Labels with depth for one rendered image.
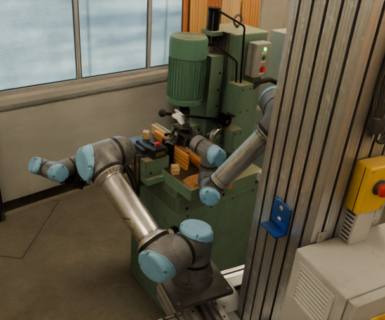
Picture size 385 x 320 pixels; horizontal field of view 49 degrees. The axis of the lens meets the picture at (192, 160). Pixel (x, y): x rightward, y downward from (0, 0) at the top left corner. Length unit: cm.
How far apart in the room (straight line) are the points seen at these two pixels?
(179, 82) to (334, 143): 108
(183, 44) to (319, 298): 122
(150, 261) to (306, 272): 49
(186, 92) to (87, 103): 146
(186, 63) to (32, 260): 168
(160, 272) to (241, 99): 100
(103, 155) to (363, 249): 85
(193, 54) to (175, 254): 92
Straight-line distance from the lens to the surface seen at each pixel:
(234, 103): 205
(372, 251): 121
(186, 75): 194
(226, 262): 256
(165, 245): 136
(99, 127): 343
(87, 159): 145
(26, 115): 313
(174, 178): 198
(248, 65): 209
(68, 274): 282
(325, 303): 110
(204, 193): 156
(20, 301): 272
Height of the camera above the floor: 192
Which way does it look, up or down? 28 degrees down
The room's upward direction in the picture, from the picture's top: 5 degrees clockwise
